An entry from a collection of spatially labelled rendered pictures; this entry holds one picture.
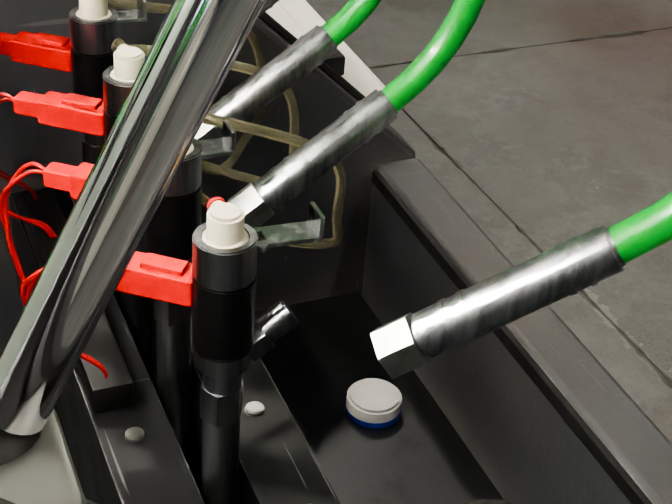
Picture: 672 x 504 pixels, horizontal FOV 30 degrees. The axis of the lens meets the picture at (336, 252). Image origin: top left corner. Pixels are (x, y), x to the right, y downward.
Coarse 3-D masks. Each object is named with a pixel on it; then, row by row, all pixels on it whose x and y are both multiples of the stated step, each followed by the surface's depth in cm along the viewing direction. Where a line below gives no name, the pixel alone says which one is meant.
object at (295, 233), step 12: (264, 228) 55; (276, 228) 55; (288, 228) 55; (300, 228) 55; (264, 240) 54; (276, 240) 54; (288, 240) 54; (300, 240) 54; (312, 240) 55; (264, 252) 54
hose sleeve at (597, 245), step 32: (544, 256) 45; (576, 256) 44; (608, 256) 44; (480, 288) 45; (512, 288) 45; (544, 288) 44; (576, 288) 44; (416, 320) 46; (448, 320) 45; (480, 320) 45; (512, 320) 45
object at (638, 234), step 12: (660, 204) 43; (636, 216) 44; (648, 216) 43; (660, 216) 43; (612, 228) 44; (624, 228) 44; (636, 228) 44; (648, 228) 43; (660, 228) 43; (624, 240) 44; (636, 240) 44; (648, 240) 43; (660, 240) 43; (624, 252) 44; (636, 252) 44
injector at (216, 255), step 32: (192, 256) 54; (224, 256) 52; (256, 256) 54; (224, 288) 53; (192, 320) 56; (224, 320) 54; (256, 320) 57; (288, 320) 57; (224, 352) 55; (256, 352) 57; (224, 384) 57; (224, 416) 58; (224, 448) 59; (224, 480) 60
